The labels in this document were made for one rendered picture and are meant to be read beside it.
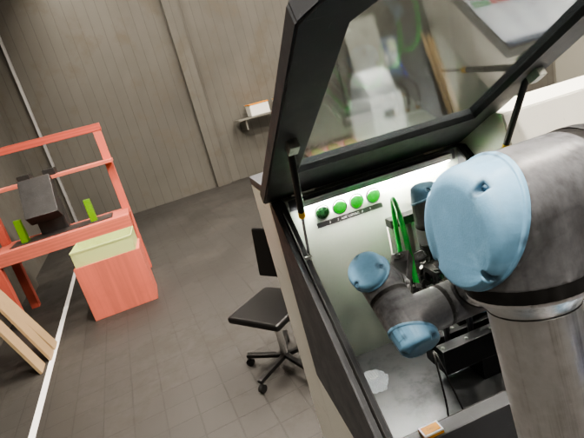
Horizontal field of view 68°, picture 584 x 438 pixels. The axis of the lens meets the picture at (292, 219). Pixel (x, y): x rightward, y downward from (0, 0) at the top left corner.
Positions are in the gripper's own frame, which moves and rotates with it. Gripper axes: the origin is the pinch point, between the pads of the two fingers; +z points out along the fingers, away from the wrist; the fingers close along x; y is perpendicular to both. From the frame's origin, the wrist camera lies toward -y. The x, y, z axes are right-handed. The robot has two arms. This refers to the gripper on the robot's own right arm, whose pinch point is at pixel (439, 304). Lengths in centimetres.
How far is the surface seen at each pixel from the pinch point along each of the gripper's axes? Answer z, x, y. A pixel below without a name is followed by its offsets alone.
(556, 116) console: -38, 55, -11
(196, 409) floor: 111, -93, -152
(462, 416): 16.5, -10.8, 21.0
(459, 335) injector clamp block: 15.5, 7.2, -4.0
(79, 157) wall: -32, -241, -866
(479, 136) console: -36, 37, -24
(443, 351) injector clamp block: 13.5, -2.1, 1.9
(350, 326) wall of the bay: 16.3, -17.1, -30.8
